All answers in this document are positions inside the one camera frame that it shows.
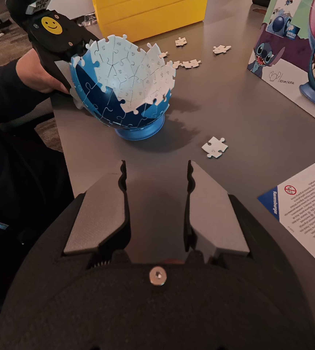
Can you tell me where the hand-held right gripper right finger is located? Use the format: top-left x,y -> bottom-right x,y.
184,160 -> 250,263

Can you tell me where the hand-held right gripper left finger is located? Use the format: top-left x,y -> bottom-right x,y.
63,160 -> 131,256

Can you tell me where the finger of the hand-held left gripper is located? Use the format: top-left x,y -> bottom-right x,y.
55,60 -> 84,110

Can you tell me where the blue puzzle ball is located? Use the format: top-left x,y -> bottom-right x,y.
69,34 -> 177,129

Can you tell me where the white puzzle piece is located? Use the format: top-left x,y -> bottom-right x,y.
201,136 -> 228,158

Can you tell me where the blue ball stand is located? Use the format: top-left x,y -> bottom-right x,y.
115,111 -> 165,141

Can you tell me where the group of white puzzle pieces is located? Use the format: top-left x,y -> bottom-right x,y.
157,36 -> 232,69

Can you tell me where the person's left forearm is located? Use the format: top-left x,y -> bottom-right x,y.
0,59 -> 51,121

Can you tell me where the cartoon printed puzzle box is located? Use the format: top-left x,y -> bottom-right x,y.
247,0 -> 315,132

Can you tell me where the person's left hand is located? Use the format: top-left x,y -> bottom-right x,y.
17,49 -> 71,95

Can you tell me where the black office chair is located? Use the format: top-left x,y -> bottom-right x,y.
0,97 -> 55,132

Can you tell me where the person's dark clothing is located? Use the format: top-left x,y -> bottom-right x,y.
0,120 -> 74,326

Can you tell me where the white instruction leaflet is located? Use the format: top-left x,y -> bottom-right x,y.
257,153 -> 315,278

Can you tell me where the yellow plastic bin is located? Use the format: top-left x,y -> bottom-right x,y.
92,0 -> 208,44

